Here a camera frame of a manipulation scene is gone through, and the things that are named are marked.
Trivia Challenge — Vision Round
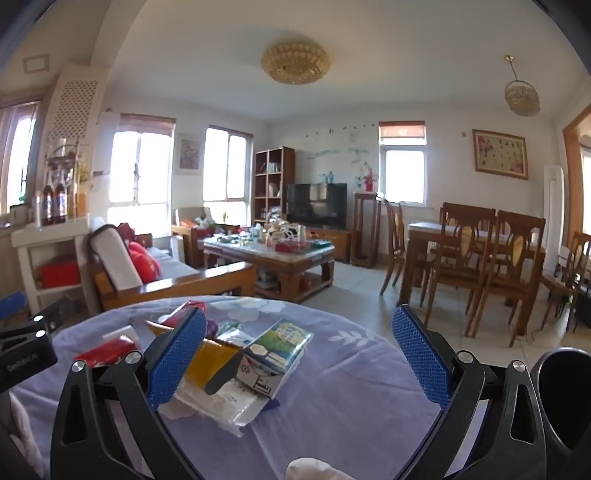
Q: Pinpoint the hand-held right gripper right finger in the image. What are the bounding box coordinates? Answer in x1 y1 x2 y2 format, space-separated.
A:
392 305 548 480

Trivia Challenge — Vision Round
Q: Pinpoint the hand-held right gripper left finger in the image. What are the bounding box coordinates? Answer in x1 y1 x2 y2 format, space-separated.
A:
50 305 208 480

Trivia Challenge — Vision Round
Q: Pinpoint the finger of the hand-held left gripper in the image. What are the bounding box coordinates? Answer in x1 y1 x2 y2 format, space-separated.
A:
28 298 77 340
0 292 29 320

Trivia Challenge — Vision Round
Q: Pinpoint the yellow snack packet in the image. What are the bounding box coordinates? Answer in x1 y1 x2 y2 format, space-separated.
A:
185 340 243 395

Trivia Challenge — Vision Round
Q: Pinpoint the white plastic packet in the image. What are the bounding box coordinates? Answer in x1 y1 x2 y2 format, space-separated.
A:
159 378 271 438

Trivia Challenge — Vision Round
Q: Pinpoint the red foil packet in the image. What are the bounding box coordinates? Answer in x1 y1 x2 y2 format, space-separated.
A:
73 335 139 368

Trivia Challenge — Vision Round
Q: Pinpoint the landscape print carton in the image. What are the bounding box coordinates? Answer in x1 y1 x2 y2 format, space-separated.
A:
235 318 315 400

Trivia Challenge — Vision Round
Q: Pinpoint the black bin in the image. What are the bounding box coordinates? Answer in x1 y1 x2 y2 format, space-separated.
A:
529 348 591 467

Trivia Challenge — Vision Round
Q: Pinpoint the person's right hand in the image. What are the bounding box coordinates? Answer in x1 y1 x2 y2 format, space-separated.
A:
286 457 345 480

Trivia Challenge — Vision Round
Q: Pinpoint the red box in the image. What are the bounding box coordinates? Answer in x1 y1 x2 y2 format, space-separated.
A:
39 261 81 289

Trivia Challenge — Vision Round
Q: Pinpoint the white side cabinet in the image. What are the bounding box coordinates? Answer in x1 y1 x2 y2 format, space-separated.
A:
11 217 100 315

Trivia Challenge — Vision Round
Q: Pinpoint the purple floral tablecloth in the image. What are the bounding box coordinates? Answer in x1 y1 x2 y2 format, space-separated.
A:
9 295 458 480

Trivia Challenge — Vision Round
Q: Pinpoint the wooden sofa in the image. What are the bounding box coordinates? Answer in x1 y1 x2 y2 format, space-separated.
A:
88 224 257 312

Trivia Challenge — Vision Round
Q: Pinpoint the red cushion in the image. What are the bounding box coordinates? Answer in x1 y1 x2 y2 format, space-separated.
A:
128 241 162 284

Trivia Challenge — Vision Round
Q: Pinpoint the white cushion with black trim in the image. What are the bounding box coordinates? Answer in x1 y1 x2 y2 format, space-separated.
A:
88 224 144 291

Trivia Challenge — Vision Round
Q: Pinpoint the brown glass bottle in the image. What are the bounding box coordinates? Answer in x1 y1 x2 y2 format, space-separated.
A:
41 185 55 227
54 184 68 225

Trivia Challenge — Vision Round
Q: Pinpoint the wooden dining table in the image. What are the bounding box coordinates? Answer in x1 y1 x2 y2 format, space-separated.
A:
399 222 546 337

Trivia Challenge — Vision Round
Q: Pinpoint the wooden dining chair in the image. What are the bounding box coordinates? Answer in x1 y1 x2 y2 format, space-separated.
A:
466 210 546 347
422 202 497 324
379 198 419 296
540 231 591 333

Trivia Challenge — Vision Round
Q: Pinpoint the wooden television cabinet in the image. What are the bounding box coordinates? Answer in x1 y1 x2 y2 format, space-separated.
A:
305 227 352 264

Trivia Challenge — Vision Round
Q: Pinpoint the wooden armchair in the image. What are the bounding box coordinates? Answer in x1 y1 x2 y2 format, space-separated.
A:
171 206 241 268

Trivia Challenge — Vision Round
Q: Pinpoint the wooden coffee table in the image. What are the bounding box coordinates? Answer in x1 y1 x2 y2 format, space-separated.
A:
203 235 336 304

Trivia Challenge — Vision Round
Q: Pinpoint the balcony window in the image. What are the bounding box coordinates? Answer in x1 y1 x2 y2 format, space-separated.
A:
0 99 42 213

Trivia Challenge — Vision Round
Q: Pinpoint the coffee table clutter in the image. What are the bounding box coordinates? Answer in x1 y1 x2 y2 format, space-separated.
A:
215 219 333 254

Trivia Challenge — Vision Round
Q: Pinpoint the tall wooden plant stand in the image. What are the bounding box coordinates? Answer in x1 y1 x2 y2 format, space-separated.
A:
353 191 382 268

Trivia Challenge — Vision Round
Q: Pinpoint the small window with blind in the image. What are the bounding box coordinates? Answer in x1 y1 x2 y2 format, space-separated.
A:
379 121 426 206

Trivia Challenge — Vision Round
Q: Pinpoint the black television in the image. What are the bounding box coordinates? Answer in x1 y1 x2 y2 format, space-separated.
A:
286 183 348 230

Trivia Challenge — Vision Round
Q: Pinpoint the large window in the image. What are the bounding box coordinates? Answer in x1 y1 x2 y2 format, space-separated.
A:
107 114 176 224

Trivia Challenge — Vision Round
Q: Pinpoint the narrow window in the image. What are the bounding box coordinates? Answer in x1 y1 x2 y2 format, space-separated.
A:
203 126 254 215

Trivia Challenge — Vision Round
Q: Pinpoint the small framed flower picture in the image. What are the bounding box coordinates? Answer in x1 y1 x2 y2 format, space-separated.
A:
175 134 202 176

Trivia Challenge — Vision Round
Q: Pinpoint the white lattice column cover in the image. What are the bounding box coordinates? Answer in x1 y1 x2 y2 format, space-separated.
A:
44 65 109 148

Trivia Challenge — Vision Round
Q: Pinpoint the large framed floral picture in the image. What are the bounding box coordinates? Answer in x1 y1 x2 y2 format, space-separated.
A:
472 129 528 181

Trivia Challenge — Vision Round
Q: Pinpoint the wooden bookshelf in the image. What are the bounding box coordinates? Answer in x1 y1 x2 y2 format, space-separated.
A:
253 147 296 224

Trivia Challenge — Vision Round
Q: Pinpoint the crystal pendant lamp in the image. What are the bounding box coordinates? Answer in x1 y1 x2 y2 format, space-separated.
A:
503 55 541 117

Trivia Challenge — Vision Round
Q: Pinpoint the round crystal ceiling lamp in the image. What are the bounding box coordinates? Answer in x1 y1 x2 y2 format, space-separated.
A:
261 42 331 85

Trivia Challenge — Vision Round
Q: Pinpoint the wire glass rack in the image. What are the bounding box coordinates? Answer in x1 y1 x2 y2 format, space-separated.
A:
44 138 88 185

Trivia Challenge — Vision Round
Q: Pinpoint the white wall boiler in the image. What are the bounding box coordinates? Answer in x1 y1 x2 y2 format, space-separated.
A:
98 111 122 176

